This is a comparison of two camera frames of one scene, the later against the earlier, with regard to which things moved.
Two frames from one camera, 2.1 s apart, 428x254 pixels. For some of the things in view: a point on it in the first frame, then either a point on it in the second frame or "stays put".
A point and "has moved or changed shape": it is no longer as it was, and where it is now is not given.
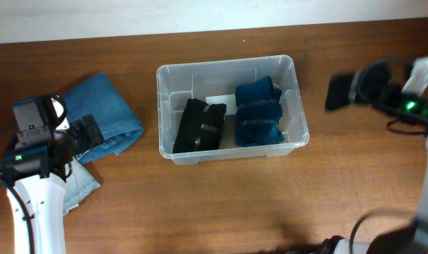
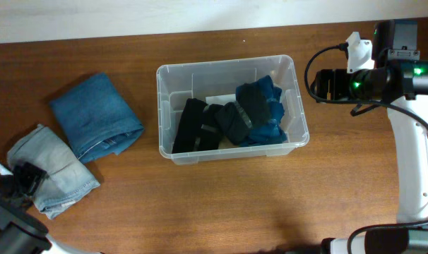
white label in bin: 229,100 stays put
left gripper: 97,136 → 35,176
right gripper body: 398,99 → 340,85
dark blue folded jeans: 96,96 stays put
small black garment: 366,84 has moved or changed shape
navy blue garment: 258,112 stays put
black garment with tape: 200,126 stays put
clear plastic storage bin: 177,82 stays put
